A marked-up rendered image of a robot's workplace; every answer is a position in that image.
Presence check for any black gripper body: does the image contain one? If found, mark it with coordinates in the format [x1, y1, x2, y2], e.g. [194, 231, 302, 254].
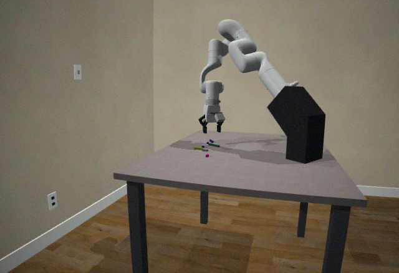
[203, 104, 221, 123]

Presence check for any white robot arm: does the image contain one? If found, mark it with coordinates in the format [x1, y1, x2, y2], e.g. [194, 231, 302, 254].
[199, 19, 299, 105]

